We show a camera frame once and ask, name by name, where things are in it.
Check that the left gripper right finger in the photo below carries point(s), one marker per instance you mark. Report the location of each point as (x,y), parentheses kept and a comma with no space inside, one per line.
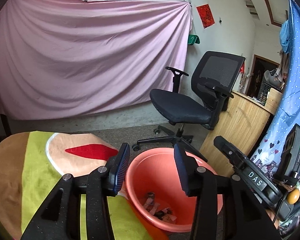
(243,215)

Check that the orange plastic basin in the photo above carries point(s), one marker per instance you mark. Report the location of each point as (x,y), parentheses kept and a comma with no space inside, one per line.
(155,171)

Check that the trash pieces in basin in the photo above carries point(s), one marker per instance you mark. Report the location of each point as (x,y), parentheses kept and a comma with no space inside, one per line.
(154,208)

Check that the person's right hand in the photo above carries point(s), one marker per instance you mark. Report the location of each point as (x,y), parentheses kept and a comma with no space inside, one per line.
(272,216)

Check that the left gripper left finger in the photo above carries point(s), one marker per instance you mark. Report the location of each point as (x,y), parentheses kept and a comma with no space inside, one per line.
(59,215)

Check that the black office chair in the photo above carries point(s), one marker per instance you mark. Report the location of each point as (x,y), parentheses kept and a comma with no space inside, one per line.
(212,81)

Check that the pink hanging bed sheet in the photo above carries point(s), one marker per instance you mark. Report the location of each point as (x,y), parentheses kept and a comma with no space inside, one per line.
(65,58)

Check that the green hanging bag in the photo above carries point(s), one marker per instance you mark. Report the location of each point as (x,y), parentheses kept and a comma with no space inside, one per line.
(193,39)

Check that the blue dotted curtain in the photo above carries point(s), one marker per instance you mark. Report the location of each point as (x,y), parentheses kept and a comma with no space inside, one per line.
(287,99)

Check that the wooden cabinet panel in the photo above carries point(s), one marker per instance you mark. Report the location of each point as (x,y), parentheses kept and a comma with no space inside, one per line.
(241,124)

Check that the red paper wall decoration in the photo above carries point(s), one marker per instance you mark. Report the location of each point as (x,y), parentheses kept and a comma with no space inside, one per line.
(206,15)

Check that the multicolour patchwork tablecloth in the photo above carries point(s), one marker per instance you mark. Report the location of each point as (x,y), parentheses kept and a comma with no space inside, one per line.
(31,164)

